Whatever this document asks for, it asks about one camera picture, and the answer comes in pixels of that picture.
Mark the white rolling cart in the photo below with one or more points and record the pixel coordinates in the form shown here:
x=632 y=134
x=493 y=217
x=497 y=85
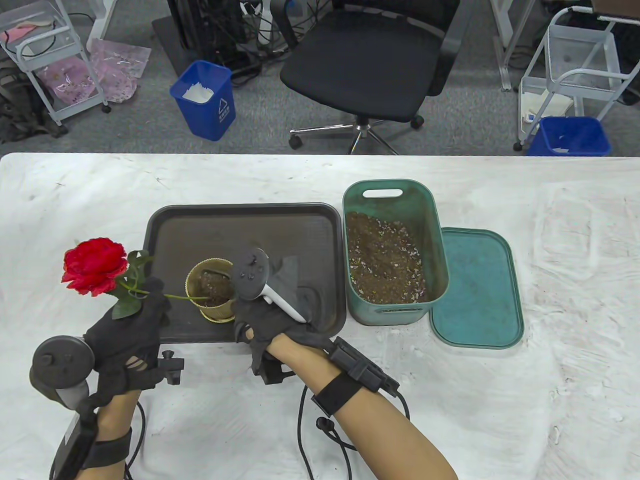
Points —
x=575 y=50
x=45 y=12

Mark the black mount bracket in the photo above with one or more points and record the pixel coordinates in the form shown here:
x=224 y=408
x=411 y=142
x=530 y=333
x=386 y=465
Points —
x=172 y=367
x=275 y=372

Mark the plain blue waste bin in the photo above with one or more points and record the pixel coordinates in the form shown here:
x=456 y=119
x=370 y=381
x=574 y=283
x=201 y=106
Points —
x=545 y=145

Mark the pink plastic bag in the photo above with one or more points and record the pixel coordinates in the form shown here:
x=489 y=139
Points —
x=120 y=70
x=67 y=82

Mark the gold ribbed flower pot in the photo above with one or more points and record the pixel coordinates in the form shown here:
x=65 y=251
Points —
x=215 y=314

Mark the brown potting mix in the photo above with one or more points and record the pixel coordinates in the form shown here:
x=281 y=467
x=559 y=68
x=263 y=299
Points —
x=385 y=260
x=215 y=290

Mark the dark backpack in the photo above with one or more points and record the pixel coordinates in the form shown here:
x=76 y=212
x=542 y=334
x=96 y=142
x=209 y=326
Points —
x=20 y=115

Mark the dark brown plastic tray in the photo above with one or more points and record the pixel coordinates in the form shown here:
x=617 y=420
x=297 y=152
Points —
x=190 y=230

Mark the pink paper sheet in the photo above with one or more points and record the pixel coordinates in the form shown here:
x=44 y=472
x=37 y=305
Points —
x=20 y=34

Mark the black office chair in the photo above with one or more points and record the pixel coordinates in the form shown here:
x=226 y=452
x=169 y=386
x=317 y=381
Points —
x=360 y=70

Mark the teal plastic storage bin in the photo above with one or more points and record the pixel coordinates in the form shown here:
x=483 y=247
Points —
x=360 y=200

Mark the white crumpled paper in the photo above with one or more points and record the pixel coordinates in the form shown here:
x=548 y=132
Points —
x=197 y=92

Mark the white desk leg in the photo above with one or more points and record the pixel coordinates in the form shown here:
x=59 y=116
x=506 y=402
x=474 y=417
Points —
x=505 y=50

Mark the person's right forearm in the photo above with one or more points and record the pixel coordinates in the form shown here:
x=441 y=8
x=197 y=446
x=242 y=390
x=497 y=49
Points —
x=390 y=440

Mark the person's left hand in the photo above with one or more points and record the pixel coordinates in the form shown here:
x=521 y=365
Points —
x=127 y=341

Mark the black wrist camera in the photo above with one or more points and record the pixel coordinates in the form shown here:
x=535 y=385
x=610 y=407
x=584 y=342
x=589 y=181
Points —
x=362 y=367

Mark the white power strip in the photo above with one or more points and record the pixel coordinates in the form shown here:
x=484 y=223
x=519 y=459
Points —
x=262 y=25

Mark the red artificial rose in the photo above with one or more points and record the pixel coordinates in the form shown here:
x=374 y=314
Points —
x=92 y=265

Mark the person's right hand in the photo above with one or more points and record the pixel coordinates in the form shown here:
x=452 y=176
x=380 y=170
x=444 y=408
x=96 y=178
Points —
x=260 y=320

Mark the teal plastic bin lid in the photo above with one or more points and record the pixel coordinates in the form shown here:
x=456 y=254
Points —
x=475 y=290

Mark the black computer tower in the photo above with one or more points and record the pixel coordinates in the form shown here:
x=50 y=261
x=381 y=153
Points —
x=210 y=30

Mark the grey wrist camera with label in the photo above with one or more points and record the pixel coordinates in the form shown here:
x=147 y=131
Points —
x=72 y=450

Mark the dark grey handheld controller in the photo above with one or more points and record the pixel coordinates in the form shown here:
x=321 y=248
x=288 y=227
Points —
x=60 y=360

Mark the blue bin with white symbol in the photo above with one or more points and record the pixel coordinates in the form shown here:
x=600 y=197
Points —
x=205 y=120

